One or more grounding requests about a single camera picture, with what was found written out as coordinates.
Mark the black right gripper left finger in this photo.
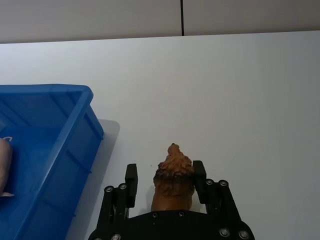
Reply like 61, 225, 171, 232
96, 163, 139, 235

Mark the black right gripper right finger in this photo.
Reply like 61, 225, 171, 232
192, 160, 245, 231

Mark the brown lion figurine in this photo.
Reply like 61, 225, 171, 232
150, 142, 196, 212

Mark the blue plastic bin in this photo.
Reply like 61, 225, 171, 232
0, 84, 105, 240

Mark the pale pink soft toy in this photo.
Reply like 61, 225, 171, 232
0, 135, 15, 198

